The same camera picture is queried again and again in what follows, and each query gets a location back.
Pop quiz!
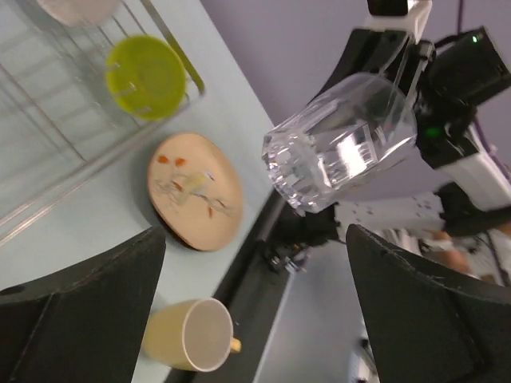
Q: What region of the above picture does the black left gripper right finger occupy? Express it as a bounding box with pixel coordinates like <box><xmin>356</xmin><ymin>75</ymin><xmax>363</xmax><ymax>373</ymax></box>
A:
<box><xmin>346</xmin><ymin>224</ymin><xmax>510</xmax><ymax>382</ymax></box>

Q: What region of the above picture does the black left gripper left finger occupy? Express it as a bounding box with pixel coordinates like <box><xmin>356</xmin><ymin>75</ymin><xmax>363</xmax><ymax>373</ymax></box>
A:
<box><xmin>1</xmin><ymin>227</ymin><xmax>166</xmax><ymax>382</ymax></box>

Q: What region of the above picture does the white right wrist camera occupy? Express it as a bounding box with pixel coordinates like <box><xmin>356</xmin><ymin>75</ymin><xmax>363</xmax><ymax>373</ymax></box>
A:
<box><xmin>362</xmin><ymin>1</ymin><xmax>433</xmax><ymax>43</ymax></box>

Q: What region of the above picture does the white bowl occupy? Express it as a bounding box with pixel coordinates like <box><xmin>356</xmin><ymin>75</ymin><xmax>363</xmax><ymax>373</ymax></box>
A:
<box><xmin>37</xmin><ymin>0</ymin><xmax>121</xmax><ymax>26</ymax></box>

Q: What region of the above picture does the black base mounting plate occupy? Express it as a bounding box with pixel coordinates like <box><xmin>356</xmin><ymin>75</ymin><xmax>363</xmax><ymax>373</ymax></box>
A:
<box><xmin>163</xmin><ymin>191</ymin><xmax>312</xmax><ymax>383</ymax></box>

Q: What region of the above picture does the beige bird pattern plate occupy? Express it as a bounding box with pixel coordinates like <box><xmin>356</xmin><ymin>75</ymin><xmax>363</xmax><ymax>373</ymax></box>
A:
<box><xmin>147</xmin><ymin>132</ymin><xmax>244</xmax><ymax>251</ymax></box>

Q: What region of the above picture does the clear glass cup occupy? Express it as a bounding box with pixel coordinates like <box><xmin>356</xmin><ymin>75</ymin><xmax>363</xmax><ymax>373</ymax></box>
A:
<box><xmin>262</xmin><ymin>73</ymin><xmax>417</xmax><ymax>213</ymax></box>

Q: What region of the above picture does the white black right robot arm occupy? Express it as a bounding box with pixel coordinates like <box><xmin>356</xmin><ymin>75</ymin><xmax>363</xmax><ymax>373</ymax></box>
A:
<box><xmin>325</xmin><ymin>27</ymin><xmax>510</xmax><ymax>236</ymax></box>

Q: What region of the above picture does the lime green bowl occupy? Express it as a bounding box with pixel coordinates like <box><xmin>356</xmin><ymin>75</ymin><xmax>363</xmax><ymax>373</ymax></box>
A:
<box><xmin>104</xmin><ymin>34</ymin><xmax>186</xmax><ymax>121</ymax></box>

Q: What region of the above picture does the metal wire dish rack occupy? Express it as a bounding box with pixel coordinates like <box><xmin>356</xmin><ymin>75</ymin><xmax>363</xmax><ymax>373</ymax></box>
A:
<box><xmin>1</xmin><ymin>1</ymin><xmax>205</xmax><ymax>242</ymax></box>

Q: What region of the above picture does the cream yellow handled mug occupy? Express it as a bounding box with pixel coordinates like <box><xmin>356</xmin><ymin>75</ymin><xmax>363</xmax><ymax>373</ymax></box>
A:
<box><xmin>141</xmin><ymin>298</ymin><xmax>242</xmax><ymax>373</ymax></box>

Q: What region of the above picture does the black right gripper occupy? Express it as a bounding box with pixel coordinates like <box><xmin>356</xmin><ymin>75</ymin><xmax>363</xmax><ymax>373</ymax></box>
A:
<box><xmin>312</xmin><ymin>26</ymin><xmax>510</xmax><ymax>168</ymax></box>

